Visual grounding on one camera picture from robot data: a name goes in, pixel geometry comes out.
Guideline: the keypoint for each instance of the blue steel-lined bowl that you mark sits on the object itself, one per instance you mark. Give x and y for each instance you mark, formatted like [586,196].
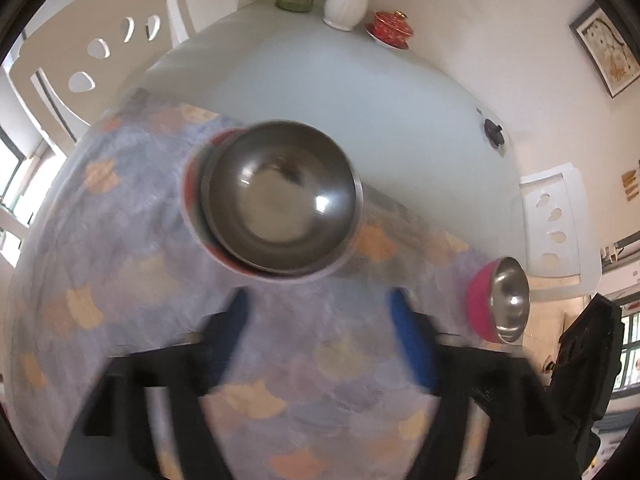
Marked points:
[280,200]

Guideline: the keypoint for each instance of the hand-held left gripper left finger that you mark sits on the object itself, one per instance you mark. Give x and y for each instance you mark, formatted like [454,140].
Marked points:
[234,322]

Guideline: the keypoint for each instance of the framed wall picture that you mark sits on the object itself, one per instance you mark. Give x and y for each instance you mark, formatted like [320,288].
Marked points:
[607,50]

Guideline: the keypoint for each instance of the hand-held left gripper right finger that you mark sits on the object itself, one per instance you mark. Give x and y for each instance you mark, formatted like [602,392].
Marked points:
[406,332]

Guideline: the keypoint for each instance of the wooden wall ornament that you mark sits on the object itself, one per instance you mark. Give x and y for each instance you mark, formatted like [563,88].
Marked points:
[630,182]

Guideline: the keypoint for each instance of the pink cartoon bowl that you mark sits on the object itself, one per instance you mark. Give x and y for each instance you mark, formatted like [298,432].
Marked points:
[191,200]

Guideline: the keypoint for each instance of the barred window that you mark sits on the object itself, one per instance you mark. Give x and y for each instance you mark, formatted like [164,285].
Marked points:
[629,350]

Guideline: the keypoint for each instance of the magenta steel-lined bowl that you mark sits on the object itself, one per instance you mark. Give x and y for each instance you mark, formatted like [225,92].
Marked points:
[477,300]

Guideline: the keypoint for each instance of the red lidded teacup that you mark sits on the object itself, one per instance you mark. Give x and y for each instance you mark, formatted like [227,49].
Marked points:
[392,25]

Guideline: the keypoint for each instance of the black knob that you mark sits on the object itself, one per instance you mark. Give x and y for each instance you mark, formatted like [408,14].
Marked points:
[494,132]

